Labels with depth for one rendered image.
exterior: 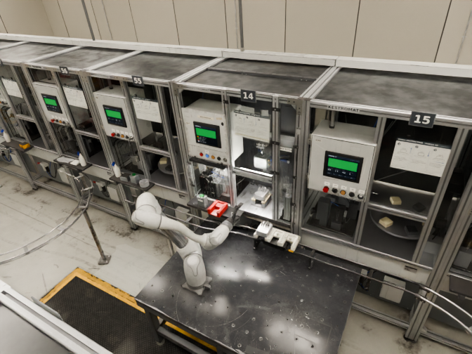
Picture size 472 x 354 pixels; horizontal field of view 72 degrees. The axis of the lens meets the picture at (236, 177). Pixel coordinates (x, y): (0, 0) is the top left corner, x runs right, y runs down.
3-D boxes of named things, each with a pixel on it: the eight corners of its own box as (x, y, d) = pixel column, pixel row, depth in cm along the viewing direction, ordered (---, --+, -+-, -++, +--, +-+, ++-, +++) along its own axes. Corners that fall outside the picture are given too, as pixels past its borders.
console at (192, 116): (187, 156, 292) (179, 109, 266) (204, 142, 312) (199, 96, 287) (227, 167, 274) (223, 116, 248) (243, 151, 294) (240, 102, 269)
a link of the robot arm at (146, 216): (161, 220, 217) (161, 207, 228) (134, 214, 209) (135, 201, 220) (155, 234, 222) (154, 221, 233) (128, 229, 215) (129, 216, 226)
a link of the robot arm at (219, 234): (222, 221, 244) (214, 228, 254) (211, 234, 233) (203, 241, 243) (232, 231, 244) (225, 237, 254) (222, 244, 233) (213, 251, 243)
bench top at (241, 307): (134, 301, 256) (133, 298, 254) (208, 219, 331) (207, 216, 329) (323, 401, 192) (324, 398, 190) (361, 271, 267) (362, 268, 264)
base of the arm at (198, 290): (204, 298, 250) (204, 293, 247) (181, 287, 260) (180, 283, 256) (217, 280, 263) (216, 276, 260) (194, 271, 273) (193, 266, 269)
